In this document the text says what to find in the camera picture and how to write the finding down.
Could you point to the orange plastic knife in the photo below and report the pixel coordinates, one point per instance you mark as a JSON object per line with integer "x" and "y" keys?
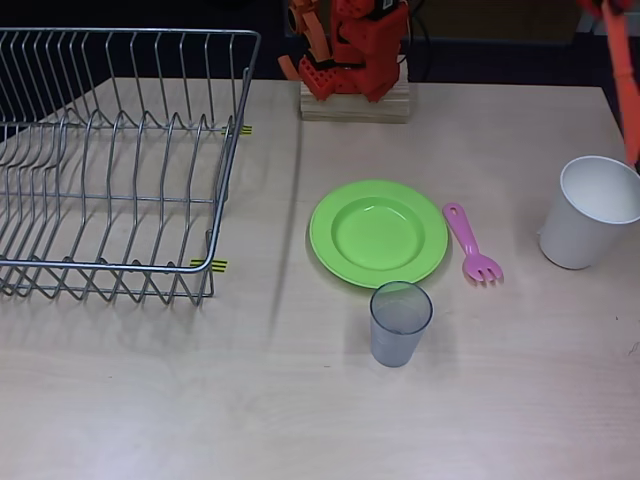
{"x": 622, "y": 65}

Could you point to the pink plastic fork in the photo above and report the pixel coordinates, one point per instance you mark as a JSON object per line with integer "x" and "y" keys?
{"x": 462, "y": 230}

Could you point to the green plastic plate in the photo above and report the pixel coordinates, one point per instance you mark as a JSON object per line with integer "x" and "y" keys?
{"x": 378, "y": 235}

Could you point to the grey translucent plastic cup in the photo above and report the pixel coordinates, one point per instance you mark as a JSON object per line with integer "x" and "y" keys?
{"x": 395, "y": 340}

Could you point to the red robot arm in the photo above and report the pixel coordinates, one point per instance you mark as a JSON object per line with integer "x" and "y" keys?
{"x": 370, "y": 45}

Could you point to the brown partition board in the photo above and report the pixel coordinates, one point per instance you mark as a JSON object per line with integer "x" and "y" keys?
{"x": 500, "y": 20}

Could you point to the white paper cup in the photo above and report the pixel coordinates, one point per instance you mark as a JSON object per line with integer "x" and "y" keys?
{"x": 570, "y": 240}

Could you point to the wooden block base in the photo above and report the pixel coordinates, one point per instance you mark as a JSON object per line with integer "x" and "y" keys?
{"x": 350, "y": 112}

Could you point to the orange clamp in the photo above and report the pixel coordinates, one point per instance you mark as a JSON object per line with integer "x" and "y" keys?
{"x": 317, "y": 35}

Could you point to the yellow black tape marker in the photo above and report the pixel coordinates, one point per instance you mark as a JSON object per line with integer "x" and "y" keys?
{"x": 247, "y": 131}
{"x": 220, "y": 265}

